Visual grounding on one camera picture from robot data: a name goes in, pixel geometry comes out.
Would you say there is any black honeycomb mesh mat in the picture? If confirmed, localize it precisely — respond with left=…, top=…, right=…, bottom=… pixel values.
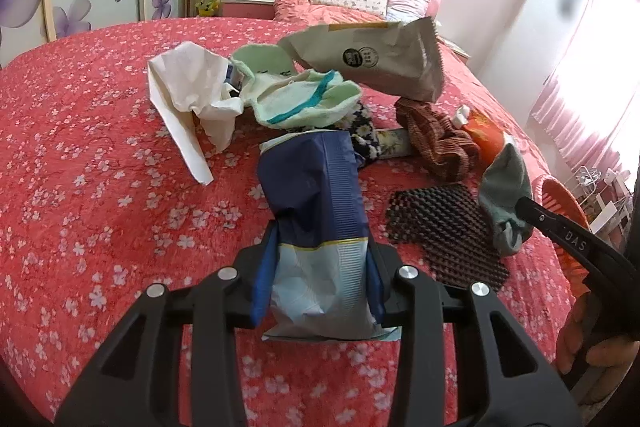
left=385, top=183, right=510, bottom=291

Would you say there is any pink bedside table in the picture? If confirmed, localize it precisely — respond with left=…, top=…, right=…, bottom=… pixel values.
left=220, top=0, right=276, bottom=20

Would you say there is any brown plaid scrunchie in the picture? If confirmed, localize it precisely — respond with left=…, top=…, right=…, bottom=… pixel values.
left=395, top=98, right=480, bottom=183

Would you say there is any green plush toy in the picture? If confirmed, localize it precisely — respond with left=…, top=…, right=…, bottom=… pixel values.
left=195, top=0, right=221, bottom=17

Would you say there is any white paper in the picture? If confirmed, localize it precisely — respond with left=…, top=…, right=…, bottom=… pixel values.
left=148, top=41, right=244, bottom=185

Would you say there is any pink curtain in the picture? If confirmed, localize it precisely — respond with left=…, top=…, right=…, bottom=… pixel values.
left=530, top=0, right=639, bottom=173

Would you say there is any grey paper bag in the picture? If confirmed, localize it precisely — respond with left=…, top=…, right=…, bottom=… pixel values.
left=278, top=17, right=444, bottom=103

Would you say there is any salmon pink duvet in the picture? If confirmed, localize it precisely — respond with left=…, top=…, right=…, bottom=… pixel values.
left=273, top=0, right=384, bottom=26

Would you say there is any orange plastic basket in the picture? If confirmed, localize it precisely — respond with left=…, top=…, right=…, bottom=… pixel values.
left=538, top=174, right=592, bottom=301

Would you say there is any blue and white packet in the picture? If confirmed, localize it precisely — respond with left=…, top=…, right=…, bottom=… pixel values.
left=257, top=131, right=401, bottom=341

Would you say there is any black daisy floral scrunchie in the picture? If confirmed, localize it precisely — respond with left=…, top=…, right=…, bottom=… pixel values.
left=333, top=102, right=382, bottom=168

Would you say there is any grey sock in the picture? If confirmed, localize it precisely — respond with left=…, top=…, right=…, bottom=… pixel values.
left=478, top=143, right=533, bottom=258

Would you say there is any right hand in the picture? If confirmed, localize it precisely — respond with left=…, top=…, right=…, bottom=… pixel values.
left=555, top=293, right=639, bottom=378

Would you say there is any light green cloth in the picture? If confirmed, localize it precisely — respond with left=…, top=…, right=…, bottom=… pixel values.
left=230, top=44, right=362, bottom=130

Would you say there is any striped pink pillow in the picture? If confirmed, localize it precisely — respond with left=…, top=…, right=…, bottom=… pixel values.
left=385, top=0, right=430, bottom=23

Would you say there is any cluttered white shelf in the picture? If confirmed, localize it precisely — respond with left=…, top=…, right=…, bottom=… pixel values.
left=570, top=166, right=634, bottom=251

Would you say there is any red paper cup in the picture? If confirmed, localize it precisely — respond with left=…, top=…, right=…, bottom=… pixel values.
left=452, top=105, right=506, bottom=170

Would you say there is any red floral bedspread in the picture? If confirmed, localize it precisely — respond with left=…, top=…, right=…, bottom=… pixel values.
left=1, top=18, right=574, bottom=426

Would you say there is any blue tissue pack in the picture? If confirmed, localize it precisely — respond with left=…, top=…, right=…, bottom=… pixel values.
left=224, top=62, right=244, bottom=96

